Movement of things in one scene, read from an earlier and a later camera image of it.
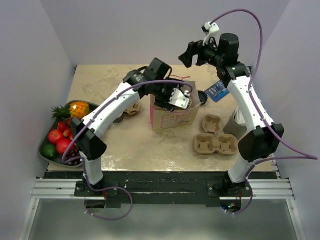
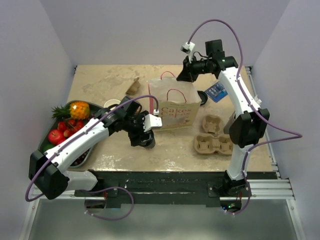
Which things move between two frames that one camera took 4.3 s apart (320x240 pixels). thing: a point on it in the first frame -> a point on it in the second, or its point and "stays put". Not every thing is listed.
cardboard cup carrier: (205, 144) stays put
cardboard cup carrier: (211, 124) stays put
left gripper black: (164, 103) -> (135, 138)
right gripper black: (194, 48) -> (187, 73)
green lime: (49, 150) stays put
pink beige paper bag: (163, 119) stays put
